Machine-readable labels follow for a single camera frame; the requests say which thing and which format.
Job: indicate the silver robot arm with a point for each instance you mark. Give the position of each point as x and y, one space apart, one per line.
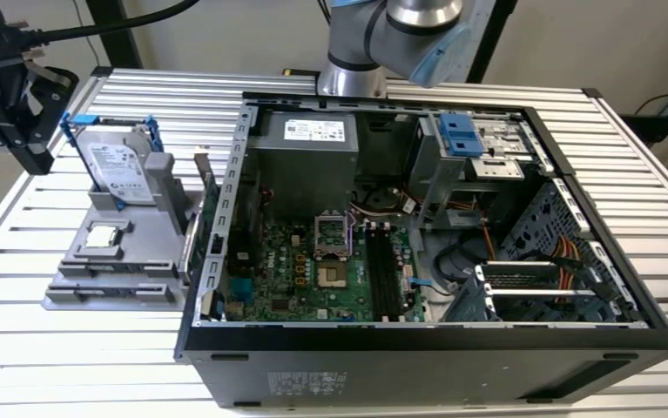
356 52

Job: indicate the black RAM slot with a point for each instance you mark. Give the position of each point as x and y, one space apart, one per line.
392 278
374 278

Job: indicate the hard disk in blue carrier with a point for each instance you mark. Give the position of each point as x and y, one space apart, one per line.
114 165

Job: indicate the silver CPU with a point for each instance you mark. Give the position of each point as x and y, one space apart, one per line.
102 235

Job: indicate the grey parts rack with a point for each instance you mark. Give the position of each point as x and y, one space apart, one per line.
141 235

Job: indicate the green graphics card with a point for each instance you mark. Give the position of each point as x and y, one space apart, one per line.
209 196

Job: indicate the black case fan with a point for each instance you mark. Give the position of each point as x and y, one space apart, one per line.
249 209

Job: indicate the grey power supply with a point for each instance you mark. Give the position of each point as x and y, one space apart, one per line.
304 187

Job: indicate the CPU socket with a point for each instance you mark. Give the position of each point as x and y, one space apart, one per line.
333 275

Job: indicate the white barcode tag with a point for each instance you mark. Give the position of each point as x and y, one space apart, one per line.
408 206

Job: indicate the silver optical drive cage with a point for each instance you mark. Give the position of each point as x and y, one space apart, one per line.
426 174

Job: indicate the green motherboard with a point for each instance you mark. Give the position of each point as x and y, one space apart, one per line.
338 305

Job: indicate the blue drive latch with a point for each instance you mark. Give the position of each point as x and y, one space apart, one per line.
457 135

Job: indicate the blue data plug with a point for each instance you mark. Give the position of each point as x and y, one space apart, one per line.
420 281

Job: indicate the black PC case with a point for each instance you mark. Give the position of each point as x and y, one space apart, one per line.
368 374

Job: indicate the silver disk bay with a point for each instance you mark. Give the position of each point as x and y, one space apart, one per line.
518 276

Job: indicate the black metal stand post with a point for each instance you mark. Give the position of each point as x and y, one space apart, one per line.
124 52
490 43

